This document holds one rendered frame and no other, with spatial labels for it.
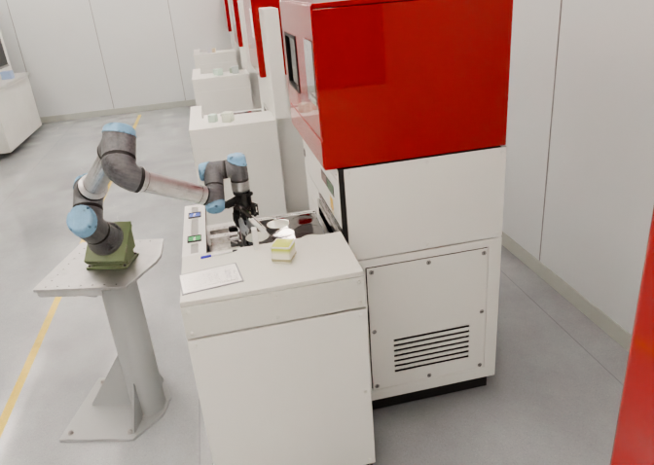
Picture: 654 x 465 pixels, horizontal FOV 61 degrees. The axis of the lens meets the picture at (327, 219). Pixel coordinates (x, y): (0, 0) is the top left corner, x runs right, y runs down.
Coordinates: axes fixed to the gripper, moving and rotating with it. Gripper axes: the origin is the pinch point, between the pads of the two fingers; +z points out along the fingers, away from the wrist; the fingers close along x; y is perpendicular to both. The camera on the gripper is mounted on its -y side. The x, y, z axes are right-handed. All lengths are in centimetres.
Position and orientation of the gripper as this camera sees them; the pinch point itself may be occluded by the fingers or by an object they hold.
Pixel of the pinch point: (244, 232)
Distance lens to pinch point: 243.9
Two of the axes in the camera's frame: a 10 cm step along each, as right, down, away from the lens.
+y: 7.3, 2.2, -6.5
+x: 6.8, -3.4, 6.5
